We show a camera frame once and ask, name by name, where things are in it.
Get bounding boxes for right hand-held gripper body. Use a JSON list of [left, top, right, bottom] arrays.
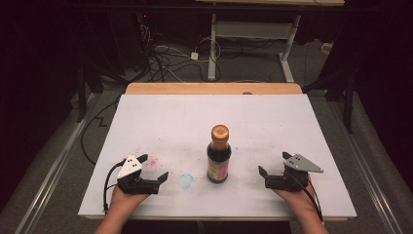
[[264, 153, 324, 192]]

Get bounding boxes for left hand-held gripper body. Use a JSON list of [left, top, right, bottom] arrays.
[[116, 154, 162, 196]]

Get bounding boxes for dark sauce bottle orange cap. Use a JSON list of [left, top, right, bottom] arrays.
[[206, 124, 233, 185]]

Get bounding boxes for person's left hand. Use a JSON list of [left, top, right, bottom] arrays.
[[109, 185, 152, 216]]

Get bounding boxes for person's right hand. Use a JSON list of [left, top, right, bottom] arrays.
[[272, 175, 321, 218]]

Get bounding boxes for white table cover board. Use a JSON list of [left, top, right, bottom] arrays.
[[77, 94, 357, 219]]

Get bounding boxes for black stand leg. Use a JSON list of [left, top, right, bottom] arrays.
[[75, 64, 130, 124], [302, 64, 358, 135]]

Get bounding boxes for wooden table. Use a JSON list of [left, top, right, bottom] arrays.
[[85, 82, 349, 223]]

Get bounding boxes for white power strip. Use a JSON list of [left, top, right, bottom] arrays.
[[319, 41, 335, 56]]

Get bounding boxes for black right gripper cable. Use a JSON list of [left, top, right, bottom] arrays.
[[290, 175, 325, 223]]

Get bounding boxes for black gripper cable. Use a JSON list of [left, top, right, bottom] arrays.
[[290, 175, 325, 223], [102, 158, 127, 215]]

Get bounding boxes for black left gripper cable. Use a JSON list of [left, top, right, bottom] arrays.
[[102, 158, 127, 215]]

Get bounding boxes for black floor cable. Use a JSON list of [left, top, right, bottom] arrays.
[[80, 93, 124, 167]]

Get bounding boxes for metal floor rail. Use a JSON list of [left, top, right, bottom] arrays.
[[325, 93, 405, 234], [14, 92, 100, 234]]

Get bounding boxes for tangle of floor cables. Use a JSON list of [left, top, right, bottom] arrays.
[[137, 23, 225, 84]]

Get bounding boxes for white metal desk frame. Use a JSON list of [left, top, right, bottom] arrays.
[[206, 12, 302, 84]]

